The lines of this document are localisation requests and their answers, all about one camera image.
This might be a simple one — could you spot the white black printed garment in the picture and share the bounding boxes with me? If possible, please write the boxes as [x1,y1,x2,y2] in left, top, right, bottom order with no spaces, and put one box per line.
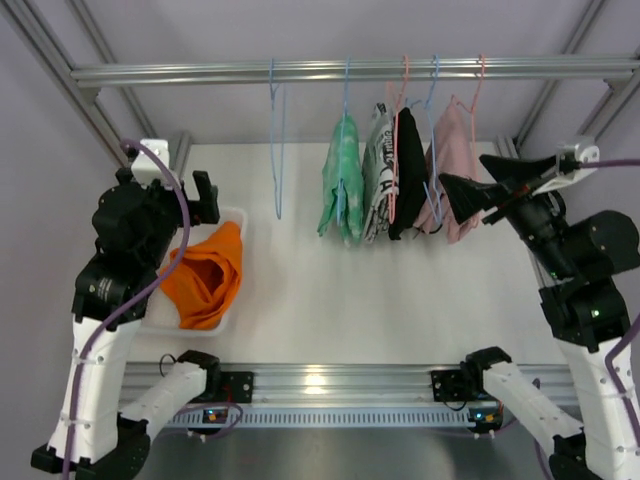
[361,102,398,243]

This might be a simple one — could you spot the aluminium frame post right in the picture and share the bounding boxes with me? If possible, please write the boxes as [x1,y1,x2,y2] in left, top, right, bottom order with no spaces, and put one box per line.
[509,1,639,159]

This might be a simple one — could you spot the pink wire hanger right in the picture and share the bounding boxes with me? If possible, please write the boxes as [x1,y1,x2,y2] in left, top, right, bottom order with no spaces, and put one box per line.
[451,54,486,160]

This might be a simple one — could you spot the green tie-dye garment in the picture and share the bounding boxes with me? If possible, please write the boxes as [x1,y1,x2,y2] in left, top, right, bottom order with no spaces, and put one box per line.
[317,114,364,245]

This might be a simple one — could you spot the blue wire hanger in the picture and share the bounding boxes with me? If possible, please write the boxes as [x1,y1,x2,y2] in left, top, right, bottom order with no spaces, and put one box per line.
[268,58,287,220]
[400,56,442,234]

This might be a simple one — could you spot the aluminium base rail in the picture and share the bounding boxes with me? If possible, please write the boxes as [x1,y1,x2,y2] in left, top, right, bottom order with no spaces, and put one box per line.
[120,362,578,408]

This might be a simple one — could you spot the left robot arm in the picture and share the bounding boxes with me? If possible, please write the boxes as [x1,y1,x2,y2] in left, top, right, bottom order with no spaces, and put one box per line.
[30,167,222,479]

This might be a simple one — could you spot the aluminium hanging rail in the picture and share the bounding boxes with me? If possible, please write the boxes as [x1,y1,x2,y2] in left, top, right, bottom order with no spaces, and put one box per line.
[71,54,639,88]

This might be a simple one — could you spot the empty blue wire hanger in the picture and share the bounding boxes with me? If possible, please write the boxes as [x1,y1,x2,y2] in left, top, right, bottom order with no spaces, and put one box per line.
[400,56,442,234]

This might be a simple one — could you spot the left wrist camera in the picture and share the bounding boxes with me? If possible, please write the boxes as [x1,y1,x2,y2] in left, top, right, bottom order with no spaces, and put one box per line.
[131,139,170,188]

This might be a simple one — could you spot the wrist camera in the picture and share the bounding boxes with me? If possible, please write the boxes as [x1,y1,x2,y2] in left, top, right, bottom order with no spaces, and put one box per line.
[532,136,600,195]
[131,139,170,188]

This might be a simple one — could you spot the pink wire hanger middle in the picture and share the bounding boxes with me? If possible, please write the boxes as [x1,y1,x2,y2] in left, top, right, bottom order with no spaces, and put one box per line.
[387,55,410,225]

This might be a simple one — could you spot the aluminium frame post left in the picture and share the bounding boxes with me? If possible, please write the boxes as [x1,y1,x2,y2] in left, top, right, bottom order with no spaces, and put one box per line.
[0,0,194,171]

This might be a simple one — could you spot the blue hanger green garment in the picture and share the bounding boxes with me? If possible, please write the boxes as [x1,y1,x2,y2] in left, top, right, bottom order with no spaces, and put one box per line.
[336,56,351,227]

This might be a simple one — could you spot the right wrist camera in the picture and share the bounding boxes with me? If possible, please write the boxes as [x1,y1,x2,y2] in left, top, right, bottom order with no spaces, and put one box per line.
[532,136,600,195]

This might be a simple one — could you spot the slotted cable duct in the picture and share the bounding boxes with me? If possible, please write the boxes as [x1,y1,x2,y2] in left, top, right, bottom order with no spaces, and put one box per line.
[167,407,473,429]

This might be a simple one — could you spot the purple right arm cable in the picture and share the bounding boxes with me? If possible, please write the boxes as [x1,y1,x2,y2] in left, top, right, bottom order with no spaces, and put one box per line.
[534,158,640,480]

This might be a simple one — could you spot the aluminium frame post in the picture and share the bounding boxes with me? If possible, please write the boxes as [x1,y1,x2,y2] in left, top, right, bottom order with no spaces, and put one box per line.
[509,1,639,159]
[0,0,194,171]

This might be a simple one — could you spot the orange trousers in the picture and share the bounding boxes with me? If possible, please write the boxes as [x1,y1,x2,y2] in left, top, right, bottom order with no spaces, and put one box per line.
[160,221,243,331]

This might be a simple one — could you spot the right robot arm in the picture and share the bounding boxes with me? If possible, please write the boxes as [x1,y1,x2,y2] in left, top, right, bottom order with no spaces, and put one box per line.
[439,153,639,479]

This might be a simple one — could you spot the white perforated plastic basket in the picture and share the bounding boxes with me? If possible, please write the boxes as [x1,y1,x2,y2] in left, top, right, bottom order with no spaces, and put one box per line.
[141,207,248,338]

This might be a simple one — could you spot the pink garment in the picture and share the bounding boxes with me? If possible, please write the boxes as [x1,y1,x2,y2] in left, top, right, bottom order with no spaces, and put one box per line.
[413,97,480,244]

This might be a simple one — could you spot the pink wire hanger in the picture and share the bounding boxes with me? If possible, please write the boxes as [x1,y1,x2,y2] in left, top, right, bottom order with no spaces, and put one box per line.
[451,54,486,160]
[387,55,410,225]

